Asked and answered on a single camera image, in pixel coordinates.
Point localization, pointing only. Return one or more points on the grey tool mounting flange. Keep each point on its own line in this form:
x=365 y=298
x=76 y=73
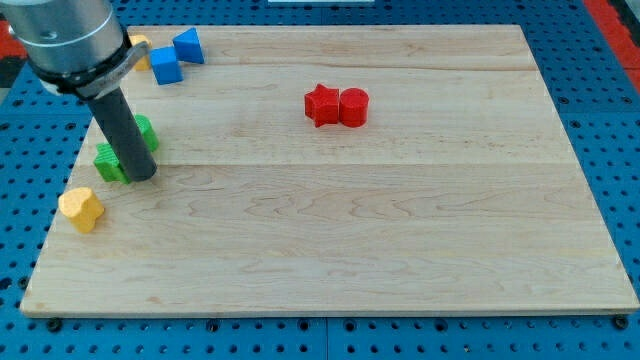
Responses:
x=94 y=82

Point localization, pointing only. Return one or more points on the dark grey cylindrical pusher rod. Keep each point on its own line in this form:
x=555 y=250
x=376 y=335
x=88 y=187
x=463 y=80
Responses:
x=117 y=123

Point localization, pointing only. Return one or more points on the green star block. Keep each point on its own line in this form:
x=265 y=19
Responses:
x=108 y=165

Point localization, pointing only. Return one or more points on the yellow block behind arm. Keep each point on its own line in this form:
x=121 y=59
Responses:
x=143 y=45

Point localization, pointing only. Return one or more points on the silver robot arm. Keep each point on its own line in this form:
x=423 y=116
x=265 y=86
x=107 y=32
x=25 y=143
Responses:
x=79 y=47

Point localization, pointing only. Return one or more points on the red star block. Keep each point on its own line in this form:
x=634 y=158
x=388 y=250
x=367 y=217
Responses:
x=322 y=105

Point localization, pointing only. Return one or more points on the green cylinder block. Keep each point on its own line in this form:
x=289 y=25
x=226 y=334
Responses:
x=147 y=131

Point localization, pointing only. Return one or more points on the blue cube block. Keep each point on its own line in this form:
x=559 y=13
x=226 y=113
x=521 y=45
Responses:
x=165 y=65

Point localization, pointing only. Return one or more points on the blue triangle block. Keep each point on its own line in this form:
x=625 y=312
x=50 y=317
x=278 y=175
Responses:
x=188 y=47

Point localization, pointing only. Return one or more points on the yellow heart block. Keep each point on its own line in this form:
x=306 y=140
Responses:
x=82 y=208

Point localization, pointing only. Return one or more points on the red cylinder block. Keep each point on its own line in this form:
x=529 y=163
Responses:
x=353 y=107

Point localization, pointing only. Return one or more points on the light wooden board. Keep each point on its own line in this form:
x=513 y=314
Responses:
x=461 y=195

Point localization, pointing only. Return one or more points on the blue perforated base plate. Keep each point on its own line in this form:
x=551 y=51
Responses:
x=589 y=65

